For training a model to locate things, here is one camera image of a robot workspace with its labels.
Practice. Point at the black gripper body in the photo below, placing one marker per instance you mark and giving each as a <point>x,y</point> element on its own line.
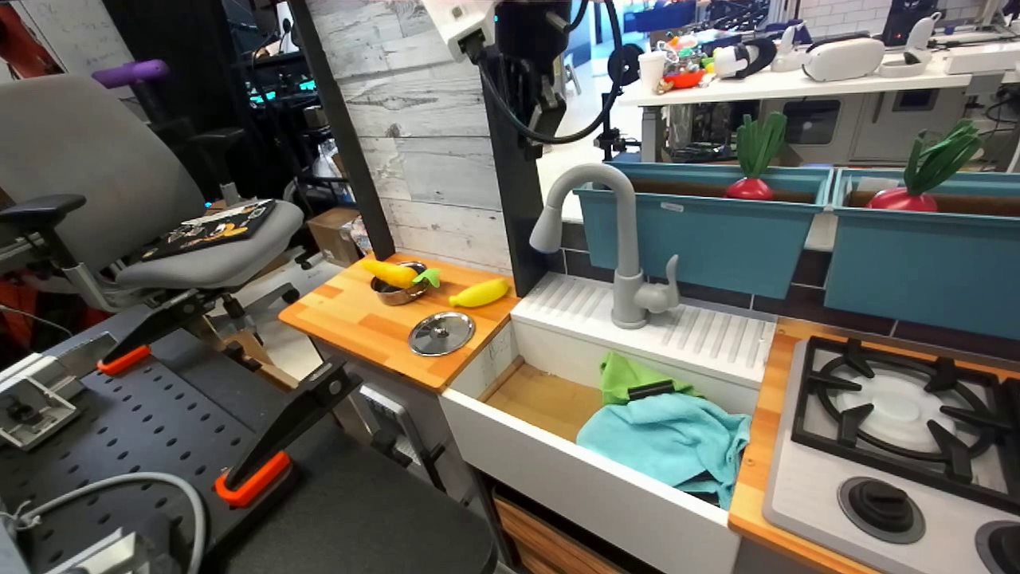
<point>529,32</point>

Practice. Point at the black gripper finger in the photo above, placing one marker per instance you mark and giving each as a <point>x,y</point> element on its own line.
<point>557,101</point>
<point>529,106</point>

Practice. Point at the grey toy kitchen tap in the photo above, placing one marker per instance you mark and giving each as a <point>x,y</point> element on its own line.
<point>626,242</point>

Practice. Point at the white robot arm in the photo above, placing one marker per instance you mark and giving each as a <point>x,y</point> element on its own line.
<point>457,22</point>

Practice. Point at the white cup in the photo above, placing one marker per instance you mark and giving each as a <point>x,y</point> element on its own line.
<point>651,71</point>

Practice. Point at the grey wood-print backdrop panel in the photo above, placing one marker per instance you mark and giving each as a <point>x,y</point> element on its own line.
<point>424,138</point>

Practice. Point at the yellow toy banana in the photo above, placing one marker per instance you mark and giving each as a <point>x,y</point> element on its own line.
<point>479,293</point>

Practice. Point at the teal planter box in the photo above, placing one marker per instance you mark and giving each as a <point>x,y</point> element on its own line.
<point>702,241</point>
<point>926,264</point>

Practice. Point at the red toy radish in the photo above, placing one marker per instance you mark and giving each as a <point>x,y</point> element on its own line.
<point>756,161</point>
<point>926,170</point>

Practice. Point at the yellow toy corn green leaf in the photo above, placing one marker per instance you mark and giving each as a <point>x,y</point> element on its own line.
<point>390,273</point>

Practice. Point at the small steel pot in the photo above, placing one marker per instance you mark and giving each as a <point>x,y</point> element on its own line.
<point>399,293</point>

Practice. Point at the cardboard box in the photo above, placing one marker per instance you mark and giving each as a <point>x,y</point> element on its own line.
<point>338,235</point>

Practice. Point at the round steel pot lid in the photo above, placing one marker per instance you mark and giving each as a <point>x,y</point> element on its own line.
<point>442,332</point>

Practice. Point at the white background table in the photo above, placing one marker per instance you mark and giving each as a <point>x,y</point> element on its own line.
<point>807,87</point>

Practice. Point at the wooden counter board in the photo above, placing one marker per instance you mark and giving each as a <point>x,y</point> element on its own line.
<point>362,320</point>

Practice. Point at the green cloth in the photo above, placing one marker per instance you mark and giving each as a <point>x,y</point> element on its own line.
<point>626,376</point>

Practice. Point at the black tray with tools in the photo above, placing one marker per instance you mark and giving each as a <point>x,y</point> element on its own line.
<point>213,227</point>

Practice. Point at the blue cloth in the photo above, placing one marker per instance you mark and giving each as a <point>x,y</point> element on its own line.
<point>670,440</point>

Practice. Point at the white toy kitchen sink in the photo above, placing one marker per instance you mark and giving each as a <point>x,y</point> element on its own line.
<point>593,479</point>

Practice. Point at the brown wooden crate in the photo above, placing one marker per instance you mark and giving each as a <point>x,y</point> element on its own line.
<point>543,542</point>

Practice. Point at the grey office chair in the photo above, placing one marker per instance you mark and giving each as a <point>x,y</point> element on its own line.
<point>98,161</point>

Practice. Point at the black pegboard table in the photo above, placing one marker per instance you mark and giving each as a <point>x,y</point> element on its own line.
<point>352,520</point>

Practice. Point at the black burner grate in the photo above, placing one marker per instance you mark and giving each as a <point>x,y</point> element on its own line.
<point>903,409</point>

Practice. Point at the grey toy stove top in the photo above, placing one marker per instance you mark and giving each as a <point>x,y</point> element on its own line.
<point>831,499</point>

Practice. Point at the black stove knob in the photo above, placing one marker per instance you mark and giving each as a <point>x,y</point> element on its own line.
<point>880,508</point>
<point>1006,547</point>

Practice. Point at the black frame post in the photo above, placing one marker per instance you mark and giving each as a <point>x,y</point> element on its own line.
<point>522,202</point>
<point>338,117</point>

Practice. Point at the grey metal bracket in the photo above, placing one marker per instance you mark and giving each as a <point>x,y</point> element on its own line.
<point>33,409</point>

